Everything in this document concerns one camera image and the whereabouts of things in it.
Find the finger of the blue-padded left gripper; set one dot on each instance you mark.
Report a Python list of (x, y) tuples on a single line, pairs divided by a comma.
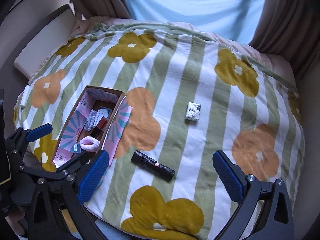
[(86, 160), (39, 132)]

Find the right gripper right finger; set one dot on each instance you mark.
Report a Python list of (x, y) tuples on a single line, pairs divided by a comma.
[(275, 219)]

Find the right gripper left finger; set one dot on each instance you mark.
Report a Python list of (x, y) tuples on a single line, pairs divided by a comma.
[(70, 193)]

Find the small blue carton box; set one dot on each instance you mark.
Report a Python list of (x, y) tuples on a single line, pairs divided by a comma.
[(76, 148)]

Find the black cylindrical tube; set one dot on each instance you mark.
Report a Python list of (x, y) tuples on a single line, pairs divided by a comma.
[(146, 162)]

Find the white black patterned small box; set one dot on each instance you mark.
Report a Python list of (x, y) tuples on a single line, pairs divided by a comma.
[(193, 111)]

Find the clear dental floss box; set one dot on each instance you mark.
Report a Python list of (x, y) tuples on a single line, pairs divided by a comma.
[(95, 117)]

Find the person's left hand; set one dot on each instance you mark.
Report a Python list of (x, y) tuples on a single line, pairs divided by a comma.
[(13, 219)]

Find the pink fluffy scrunchie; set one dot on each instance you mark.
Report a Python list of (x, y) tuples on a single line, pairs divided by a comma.
[(89, 144)]

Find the open cardboard box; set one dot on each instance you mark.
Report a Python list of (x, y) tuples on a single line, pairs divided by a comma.
[(108, 132)]

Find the white headboard panel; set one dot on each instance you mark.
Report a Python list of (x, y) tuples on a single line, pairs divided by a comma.
[(49, 34)]

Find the floral striped green blanket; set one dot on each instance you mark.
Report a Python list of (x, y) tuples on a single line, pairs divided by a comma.
[(247, 110)]

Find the brown drape curtain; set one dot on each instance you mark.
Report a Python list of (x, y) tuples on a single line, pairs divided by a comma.
[(289, 28)]

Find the light blue sheer curtain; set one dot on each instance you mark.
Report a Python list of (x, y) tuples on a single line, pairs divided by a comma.
[(232, 19)]

